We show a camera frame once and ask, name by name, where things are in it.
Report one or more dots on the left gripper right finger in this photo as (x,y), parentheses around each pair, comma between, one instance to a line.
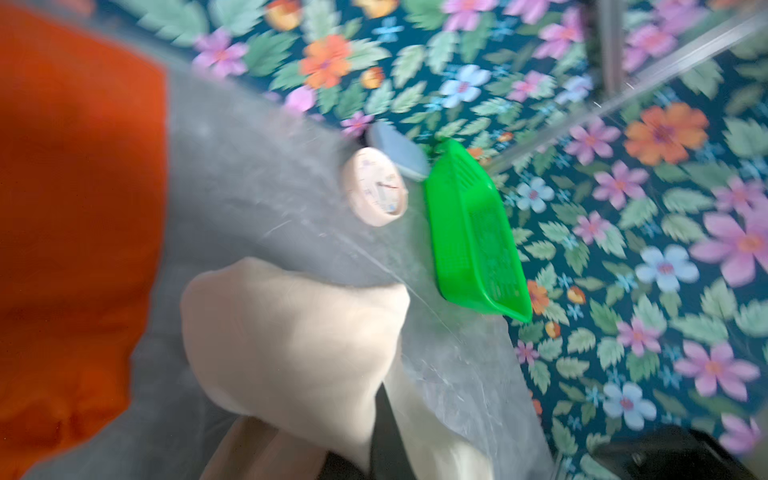
(388,458)

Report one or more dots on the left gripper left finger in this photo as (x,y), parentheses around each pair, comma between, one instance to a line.
(337,468)

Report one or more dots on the beige shorts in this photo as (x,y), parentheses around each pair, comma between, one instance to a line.
(299,361)

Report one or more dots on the orange shorts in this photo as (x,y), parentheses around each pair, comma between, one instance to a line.
(83,194)

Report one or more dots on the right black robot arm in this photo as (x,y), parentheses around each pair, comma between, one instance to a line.
(670,452)

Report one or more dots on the green plastic basket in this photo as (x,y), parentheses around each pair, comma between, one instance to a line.
(476,258)

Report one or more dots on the pink round alarm clock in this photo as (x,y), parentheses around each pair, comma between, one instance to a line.
(374,188)

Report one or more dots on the grey rectangular box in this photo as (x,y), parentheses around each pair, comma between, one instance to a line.
(409,158)

